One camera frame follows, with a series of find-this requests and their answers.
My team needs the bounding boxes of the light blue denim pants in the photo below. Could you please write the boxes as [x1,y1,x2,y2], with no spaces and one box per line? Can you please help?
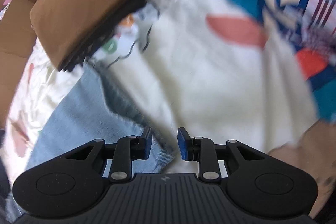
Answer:
[5,59,176,216]

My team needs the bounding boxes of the flattened cardboard box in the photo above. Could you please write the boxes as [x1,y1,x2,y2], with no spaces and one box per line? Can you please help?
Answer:
[0,0,40,125]

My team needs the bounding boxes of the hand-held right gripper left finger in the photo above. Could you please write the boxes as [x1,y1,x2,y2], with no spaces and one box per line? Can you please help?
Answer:
[66,126,153,183]

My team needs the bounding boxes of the brown folded cloth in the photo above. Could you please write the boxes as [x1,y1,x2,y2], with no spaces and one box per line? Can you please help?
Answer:
[30,0,164,72]

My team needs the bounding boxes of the cream bear print blanket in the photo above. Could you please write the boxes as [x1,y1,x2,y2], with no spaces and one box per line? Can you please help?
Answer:
[0,0,319,180]

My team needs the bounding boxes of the dark patterned folded garment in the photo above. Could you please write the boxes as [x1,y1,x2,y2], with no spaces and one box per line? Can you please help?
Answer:
[58,0,176,73]

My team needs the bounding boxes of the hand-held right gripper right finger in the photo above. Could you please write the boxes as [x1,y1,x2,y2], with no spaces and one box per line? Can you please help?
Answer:
[177,127,265,184]

